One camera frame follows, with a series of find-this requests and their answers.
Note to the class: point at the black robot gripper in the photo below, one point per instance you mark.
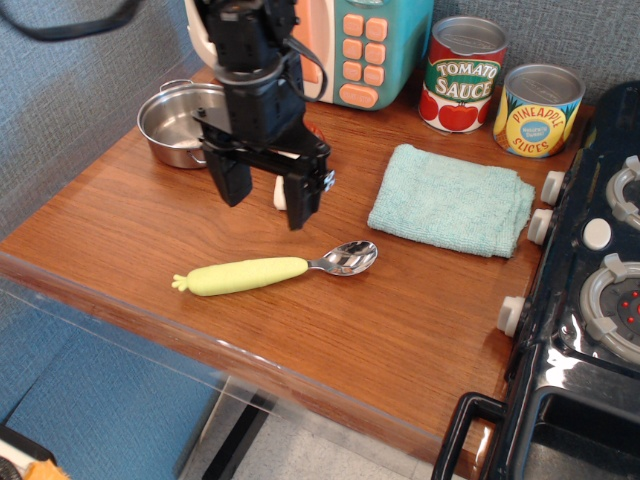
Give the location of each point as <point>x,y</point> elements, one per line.
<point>262,128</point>

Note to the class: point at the white plush mushroom toy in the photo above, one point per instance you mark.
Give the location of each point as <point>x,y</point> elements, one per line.
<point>279,198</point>

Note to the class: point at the spoon with yellow-green handle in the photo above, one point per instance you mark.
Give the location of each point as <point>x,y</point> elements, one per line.
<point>345,260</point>

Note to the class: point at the light blue towel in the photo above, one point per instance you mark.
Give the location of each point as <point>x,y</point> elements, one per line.
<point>451,203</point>

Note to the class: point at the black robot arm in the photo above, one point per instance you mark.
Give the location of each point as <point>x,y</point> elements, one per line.
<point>259,66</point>

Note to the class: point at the small steel pot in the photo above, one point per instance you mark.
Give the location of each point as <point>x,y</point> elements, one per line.
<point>167,121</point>

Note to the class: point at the teal toy microwave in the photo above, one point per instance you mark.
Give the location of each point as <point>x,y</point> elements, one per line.
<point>366,50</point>

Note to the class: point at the tomato sauce can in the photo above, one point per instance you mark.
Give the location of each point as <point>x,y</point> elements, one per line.
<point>465,57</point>

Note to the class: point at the lower white stove knob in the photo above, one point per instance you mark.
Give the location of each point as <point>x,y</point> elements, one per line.
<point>509,314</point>

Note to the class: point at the white stove knob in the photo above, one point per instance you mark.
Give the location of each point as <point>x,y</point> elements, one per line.
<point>509,314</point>
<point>552,186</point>
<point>538,226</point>

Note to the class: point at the middle white stove knob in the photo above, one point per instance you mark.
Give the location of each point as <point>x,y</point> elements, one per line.
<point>538,226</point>

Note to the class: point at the pineapple slices can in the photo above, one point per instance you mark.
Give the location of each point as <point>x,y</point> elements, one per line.
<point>537,109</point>

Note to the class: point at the upper white stove knob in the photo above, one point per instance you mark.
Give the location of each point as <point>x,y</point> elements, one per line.
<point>552,186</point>

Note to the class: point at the orange fuzzy object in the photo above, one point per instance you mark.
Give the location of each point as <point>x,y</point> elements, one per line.
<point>44,470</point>

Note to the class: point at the black toy stove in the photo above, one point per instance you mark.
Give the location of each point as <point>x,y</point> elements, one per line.
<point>571,410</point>

